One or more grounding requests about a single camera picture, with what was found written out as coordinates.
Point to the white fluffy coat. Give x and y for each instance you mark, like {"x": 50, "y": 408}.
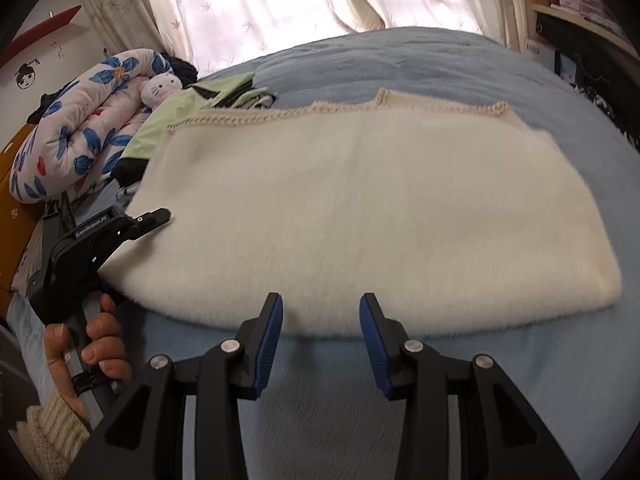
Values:
{"x": 458, "y": 218}

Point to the cartoon face wall sticker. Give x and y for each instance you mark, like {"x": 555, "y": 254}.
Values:
{"x": 26, "y": 74}

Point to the pink storage boxes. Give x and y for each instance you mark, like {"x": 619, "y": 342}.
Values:
{"x": 585, "y": 8}

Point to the red wall shelf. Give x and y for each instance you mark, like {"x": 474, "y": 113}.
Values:
{"x": 37, "y": 32}

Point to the light green black garment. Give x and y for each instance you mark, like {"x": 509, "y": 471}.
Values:
{"x": 229, "y": 93}

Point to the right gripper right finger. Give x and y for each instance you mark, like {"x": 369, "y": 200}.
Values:
{"x": 501, "y": 435}

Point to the white pink cat plush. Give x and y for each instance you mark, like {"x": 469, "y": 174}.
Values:
{"x": 157, "y": 89}

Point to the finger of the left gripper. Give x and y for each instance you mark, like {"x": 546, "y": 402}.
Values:
{"x": 150, "y": 221}

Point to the wooden shelf unit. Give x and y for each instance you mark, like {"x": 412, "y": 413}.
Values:
{"x": 612, "y": 32}

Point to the floral quilt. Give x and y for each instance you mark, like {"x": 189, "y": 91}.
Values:
{"x": 81, "y": 136}

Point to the black clothing on quilt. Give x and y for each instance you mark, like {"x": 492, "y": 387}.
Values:
{"x": 185, "y": 71}

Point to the floral sheer curtain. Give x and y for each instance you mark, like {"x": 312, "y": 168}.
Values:
{"x": 215, "y": 34}

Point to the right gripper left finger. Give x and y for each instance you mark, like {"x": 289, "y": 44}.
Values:
{"x": 141, "y": 435}

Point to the person's left hand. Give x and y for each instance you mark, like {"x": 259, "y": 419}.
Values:
{"x": 105, "y": 350}

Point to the cream knit sleeve forearm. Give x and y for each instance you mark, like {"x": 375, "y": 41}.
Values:
{"x": 51, "y": 437}

